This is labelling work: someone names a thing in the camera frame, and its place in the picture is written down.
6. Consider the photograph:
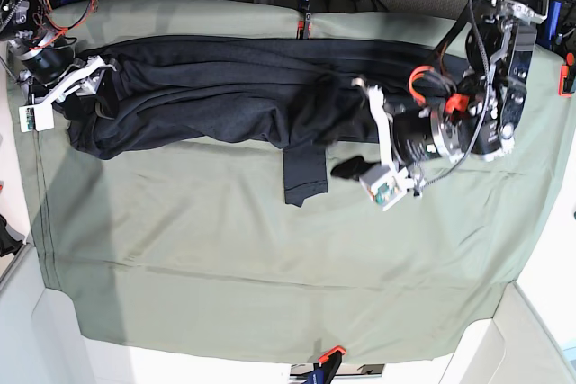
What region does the blue clamp top right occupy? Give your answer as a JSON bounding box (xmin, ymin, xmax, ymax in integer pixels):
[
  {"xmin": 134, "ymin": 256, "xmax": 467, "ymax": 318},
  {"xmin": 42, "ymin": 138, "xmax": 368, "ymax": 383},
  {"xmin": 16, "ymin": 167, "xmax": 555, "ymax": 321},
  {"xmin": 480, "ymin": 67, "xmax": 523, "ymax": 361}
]
[{"xmin": 537, "ymin": 0, "xmax": 564, "ymax": 50}]

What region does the dark navy T-shirt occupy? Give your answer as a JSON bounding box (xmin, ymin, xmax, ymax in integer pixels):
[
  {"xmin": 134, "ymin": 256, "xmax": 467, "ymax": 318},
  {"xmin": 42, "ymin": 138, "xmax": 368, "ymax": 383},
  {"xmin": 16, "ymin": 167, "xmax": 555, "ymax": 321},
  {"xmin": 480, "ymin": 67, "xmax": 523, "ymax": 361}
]
[{"xmin": 67, "ymin": 34, "xmax": 478, "ymax": 209}]

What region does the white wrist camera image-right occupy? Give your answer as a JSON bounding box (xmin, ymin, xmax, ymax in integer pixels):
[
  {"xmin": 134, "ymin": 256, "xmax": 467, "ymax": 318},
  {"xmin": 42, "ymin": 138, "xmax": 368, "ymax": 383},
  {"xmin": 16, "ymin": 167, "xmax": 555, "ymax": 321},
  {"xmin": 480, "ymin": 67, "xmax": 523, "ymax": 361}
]
[{"xmin": 359, "ymin": 165, "xmax": 426, "ymax": 211}]

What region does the blue handled clamp top centre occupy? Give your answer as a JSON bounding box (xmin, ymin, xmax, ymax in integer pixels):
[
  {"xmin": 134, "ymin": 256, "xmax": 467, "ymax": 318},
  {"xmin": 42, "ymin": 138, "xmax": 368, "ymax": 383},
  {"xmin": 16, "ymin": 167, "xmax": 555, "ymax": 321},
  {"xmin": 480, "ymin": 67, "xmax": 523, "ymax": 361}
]
[{"xmin": 297, "ymin": 0, "xmax": 311, "ymax": 40}]

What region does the orange blue clamp front centre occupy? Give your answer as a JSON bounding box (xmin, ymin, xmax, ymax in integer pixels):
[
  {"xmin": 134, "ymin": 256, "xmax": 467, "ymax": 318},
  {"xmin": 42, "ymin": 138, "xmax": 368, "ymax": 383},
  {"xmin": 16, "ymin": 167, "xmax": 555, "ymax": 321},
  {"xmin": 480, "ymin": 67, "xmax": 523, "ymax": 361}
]
[{"xmin": 304, "ymin": 345, "xmax": 347, "ymax": 384}]

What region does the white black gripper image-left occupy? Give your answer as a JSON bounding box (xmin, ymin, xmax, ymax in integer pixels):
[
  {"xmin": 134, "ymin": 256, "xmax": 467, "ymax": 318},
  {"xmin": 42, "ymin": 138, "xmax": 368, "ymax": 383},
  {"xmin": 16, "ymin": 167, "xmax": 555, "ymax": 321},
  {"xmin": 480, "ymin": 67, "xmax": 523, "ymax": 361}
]
[{"xmin": 19, "ymin": 44, "xmax": 120, "ymax": 122}]

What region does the light green table cloth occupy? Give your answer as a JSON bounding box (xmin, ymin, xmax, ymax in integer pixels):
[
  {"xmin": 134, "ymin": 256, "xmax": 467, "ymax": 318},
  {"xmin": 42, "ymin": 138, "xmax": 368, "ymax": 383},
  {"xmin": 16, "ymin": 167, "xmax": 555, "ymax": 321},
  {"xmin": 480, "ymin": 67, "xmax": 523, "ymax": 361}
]
[{"xmin": 7, "ymin": 0, "xmax": 566, "ymax": 365}]

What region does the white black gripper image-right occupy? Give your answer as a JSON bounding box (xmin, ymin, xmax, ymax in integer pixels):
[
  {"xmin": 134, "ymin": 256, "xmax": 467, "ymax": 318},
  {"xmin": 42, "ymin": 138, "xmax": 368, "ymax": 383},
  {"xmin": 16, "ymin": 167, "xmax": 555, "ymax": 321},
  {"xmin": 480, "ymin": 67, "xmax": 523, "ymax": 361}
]
[{"xmin": 330, "ymin": 77, "xmax": 473, "ymax": 180}]

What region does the orange black clamp right rear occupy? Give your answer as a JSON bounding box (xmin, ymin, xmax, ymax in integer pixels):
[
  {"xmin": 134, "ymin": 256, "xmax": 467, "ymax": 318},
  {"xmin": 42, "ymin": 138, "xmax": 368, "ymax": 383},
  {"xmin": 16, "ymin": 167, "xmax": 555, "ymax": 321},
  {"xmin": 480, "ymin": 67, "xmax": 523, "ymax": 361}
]
[{"xmin": 558, "ymin": 52, "xmax": 575, "ymax": 97}]

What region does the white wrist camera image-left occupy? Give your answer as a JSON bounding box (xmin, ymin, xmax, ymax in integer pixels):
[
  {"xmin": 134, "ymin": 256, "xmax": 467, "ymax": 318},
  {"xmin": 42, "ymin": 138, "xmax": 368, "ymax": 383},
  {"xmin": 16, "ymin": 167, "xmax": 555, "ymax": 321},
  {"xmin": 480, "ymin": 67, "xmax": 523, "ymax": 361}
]
[{"xmin": 18, "ymin": 103, "xmax": 55, "ymax": 133}]

